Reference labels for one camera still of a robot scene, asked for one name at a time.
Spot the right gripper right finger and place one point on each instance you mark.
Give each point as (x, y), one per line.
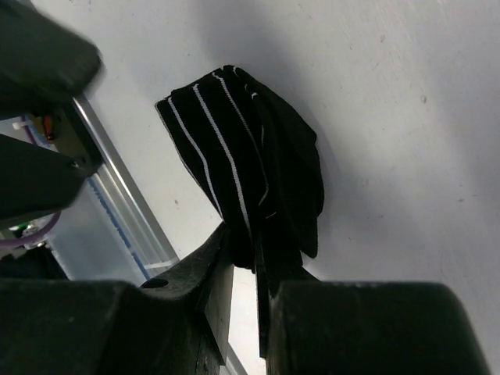
(309, 326)

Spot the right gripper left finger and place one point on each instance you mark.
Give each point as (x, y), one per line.
(176, 323)

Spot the black striped sock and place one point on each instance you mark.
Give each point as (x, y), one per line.
(254, 157)

